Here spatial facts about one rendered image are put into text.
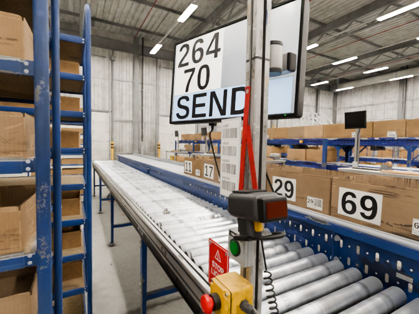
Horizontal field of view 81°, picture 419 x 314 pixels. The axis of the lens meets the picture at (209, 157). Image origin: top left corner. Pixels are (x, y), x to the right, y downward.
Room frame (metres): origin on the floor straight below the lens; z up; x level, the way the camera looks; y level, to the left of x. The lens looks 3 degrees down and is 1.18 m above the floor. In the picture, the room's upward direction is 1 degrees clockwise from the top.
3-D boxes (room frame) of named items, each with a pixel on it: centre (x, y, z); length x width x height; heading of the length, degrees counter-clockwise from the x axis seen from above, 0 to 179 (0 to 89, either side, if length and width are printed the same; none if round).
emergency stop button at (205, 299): (0.51, -0.01, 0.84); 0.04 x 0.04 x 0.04; 29
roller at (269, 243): (1.01, -0.16, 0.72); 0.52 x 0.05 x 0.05; 119
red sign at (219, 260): (0.60, -0.04, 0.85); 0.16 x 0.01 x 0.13; 29
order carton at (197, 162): (2.29, 0.03, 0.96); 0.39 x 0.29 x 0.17; 30
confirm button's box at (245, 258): (0.54, -0.07, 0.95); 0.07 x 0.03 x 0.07; 29
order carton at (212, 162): (1.95, -0.16, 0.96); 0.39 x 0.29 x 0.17; 29
